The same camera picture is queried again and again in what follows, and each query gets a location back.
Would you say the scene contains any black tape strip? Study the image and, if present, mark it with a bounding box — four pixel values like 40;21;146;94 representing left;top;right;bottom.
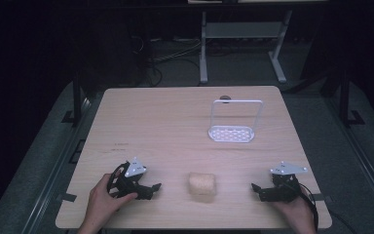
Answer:
311;193;333;203
57;192;78;203

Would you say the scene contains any bundle of floor cables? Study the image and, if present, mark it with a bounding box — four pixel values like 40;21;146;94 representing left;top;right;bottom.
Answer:
131;34;203;88

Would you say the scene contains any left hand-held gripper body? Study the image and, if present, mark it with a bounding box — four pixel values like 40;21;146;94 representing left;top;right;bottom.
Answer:
107;156;154;200

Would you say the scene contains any person's right hand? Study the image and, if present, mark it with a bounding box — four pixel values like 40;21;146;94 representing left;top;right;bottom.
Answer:
270;185;318;234

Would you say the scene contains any white perforated sponge rack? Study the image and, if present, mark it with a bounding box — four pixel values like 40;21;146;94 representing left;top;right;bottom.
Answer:
206;98;264;144

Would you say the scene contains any beige sponge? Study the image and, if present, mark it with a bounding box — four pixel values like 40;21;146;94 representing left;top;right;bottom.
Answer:
188;172;217;198

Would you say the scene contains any white metal desk frame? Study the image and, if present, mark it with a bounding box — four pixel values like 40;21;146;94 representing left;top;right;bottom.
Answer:
199;9;294;85

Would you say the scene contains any black metal stand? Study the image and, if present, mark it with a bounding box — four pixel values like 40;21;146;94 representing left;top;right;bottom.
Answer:
61;72;87;129
335;69;366;129

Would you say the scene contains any person's left hand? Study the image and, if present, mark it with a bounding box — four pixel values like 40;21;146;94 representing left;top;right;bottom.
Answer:
83;173;139;230

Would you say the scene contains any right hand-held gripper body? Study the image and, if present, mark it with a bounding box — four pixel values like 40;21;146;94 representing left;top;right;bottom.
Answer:
258;160;309;204

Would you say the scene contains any aluminium floor rail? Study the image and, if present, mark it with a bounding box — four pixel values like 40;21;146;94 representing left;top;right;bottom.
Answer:
324;97;374;225
20;97;94;234

